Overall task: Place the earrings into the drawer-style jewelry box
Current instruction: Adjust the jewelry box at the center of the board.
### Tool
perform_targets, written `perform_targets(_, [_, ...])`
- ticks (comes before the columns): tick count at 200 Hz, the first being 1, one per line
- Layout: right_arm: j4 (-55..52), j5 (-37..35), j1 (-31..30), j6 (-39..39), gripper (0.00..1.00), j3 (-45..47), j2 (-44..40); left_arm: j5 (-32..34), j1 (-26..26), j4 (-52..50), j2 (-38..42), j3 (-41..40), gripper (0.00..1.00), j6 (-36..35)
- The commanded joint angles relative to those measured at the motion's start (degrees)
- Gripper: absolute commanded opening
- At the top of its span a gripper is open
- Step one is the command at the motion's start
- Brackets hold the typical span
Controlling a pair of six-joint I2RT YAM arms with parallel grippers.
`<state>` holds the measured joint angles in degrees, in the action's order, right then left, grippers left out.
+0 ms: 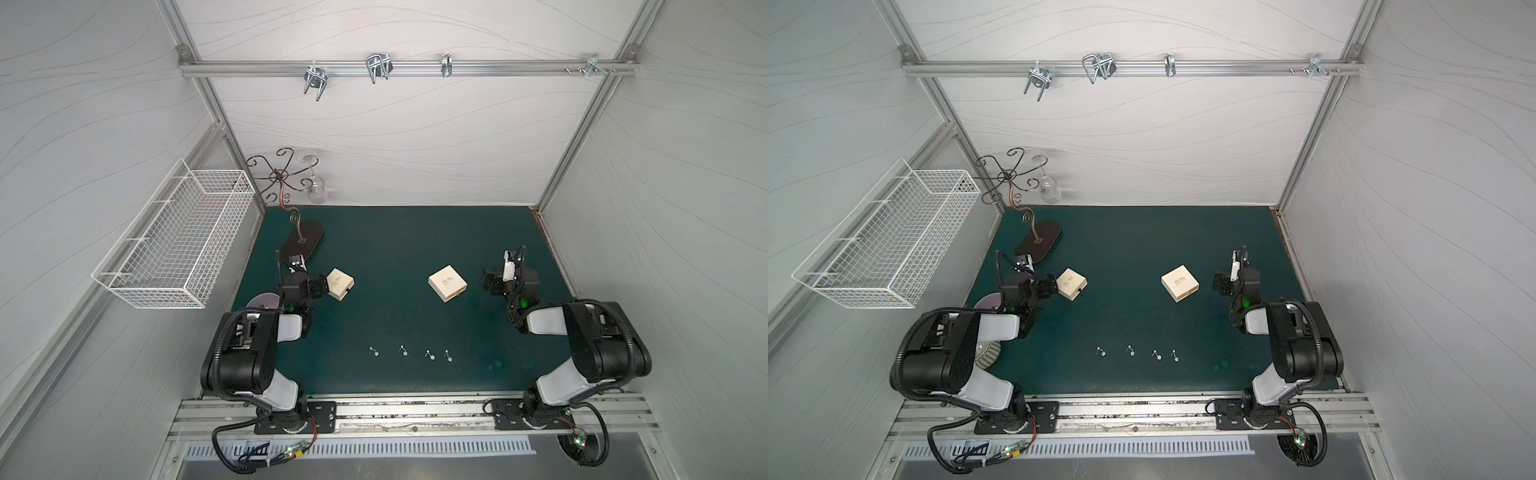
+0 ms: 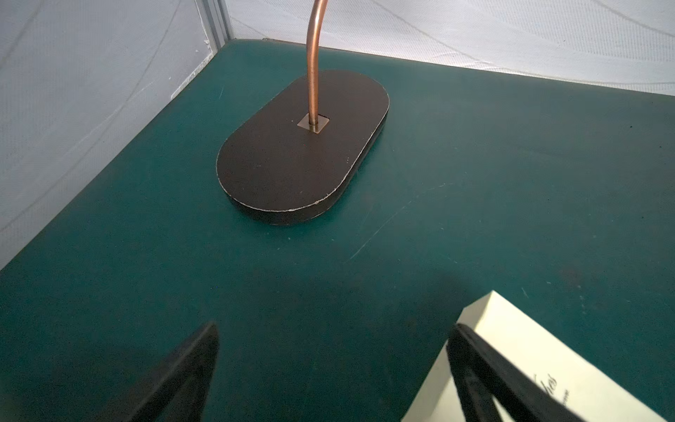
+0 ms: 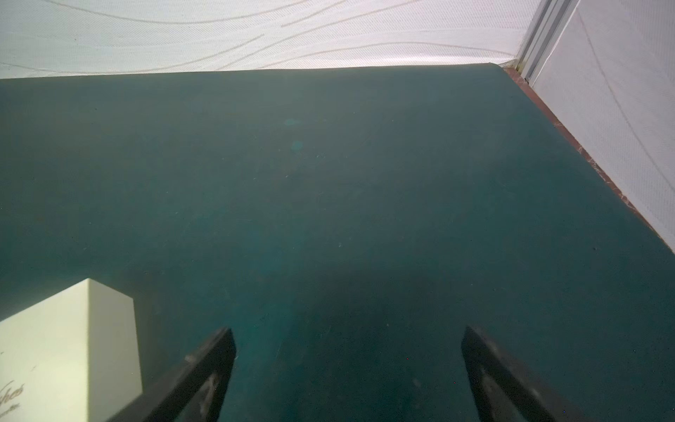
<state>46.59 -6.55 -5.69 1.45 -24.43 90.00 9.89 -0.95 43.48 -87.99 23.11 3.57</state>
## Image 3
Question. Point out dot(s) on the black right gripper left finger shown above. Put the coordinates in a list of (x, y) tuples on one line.
[(194, 391)]

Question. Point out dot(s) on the green table mat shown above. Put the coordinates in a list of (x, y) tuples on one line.
[(347, 225)]

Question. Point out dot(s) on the cream drawer jewelry box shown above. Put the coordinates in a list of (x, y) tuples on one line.
[(71, 357)]

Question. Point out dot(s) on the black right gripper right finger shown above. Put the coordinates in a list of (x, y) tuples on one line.
[(505, 389)]

